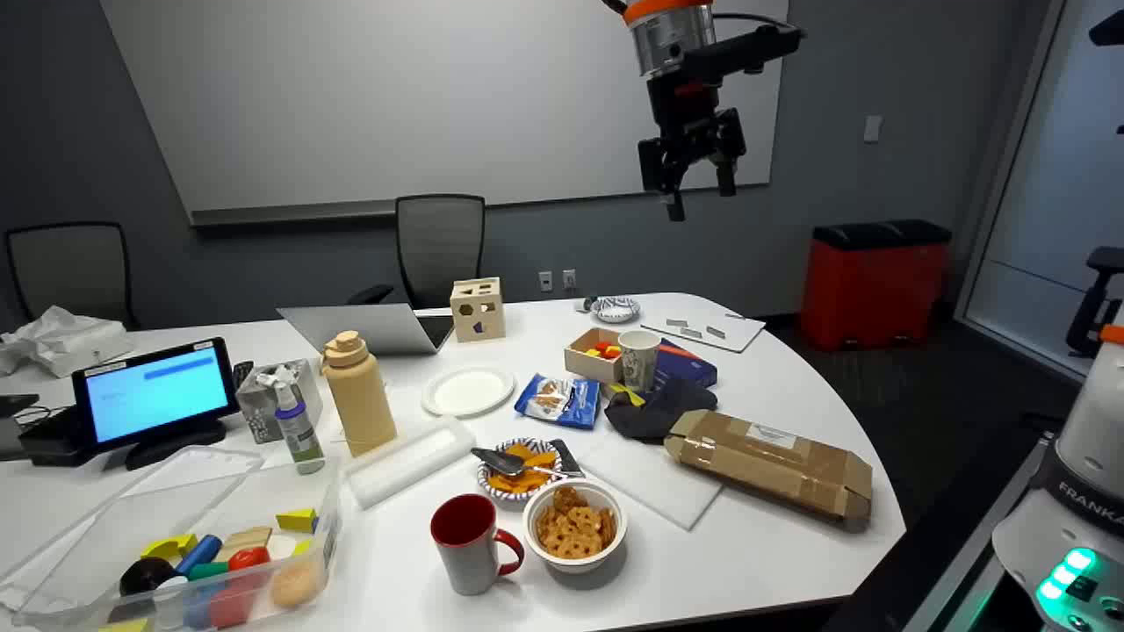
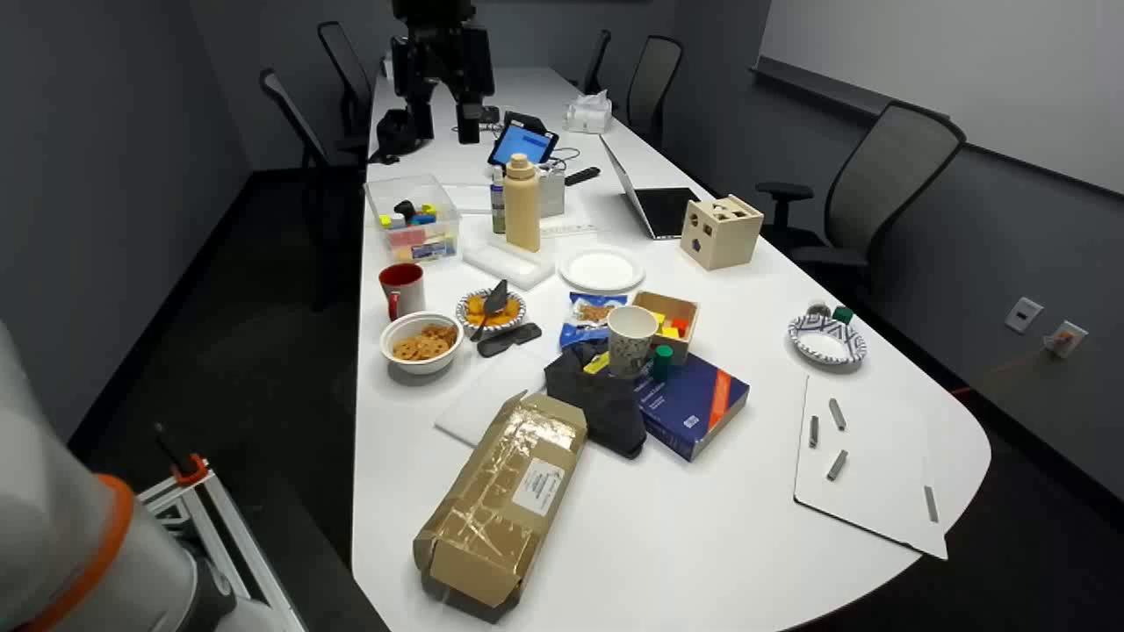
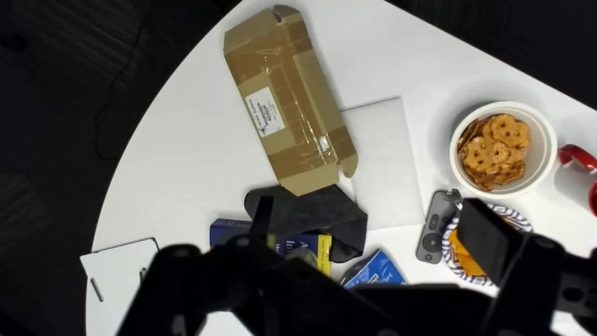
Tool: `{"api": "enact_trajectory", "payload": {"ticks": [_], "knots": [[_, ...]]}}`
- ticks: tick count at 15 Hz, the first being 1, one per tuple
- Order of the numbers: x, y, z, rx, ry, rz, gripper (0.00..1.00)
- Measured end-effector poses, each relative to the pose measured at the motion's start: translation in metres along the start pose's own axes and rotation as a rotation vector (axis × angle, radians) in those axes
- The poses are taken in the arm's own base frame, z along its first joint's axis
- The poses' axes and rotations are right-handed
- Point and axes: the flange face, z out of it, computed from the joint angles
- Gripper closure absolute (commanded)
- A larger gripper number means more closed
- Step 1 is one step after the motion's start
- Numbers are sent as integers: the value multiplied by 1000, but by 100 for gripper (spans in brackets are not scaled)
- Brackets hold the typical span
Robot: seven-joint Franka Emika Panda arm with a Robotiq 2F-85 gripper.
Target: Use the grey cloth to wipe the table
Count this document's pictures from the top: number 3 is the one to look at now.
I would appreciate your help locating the grey metal bar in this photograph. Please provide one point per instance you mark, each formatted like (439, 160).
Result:
(95, 289)

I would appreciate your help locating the blue book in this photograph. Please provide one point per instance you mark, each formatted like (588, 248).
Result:
(226, 229)

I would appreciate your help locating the brown cardboard box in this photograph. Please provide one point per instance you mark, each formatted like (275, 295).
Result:
(280, 93)

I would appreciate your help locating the white flat board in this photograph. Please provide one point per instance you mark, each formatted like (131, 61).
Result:
(114, 272)

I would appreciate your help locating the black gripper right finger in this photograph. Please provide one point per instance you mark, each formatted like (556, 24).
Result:
(534, 280)

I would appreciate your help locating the white bowl of pretzel chips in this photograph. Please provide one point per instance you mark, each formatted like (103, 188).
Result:
(497, 149)

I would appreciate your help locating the blue snack packet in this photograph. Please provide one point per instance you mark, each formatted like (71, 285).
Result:
(379, 271)

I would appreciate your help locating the translucent white flat sheet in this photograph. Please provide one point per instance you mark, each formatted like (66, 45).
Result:
(385, 160)

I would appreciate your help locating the red mug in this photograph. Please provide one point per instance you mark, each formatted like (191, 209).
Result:
(579, 155)

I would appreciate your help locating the dark grey cloth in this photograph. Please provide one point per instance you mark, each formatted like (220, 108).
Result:
(310, 215)

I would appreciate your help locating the blue patterned plate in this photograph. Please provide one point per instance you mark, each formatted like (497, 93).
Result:
(467, 257)

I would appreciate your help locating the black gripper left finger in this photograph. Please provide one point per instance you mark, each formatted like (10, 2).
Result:
(205, 285)

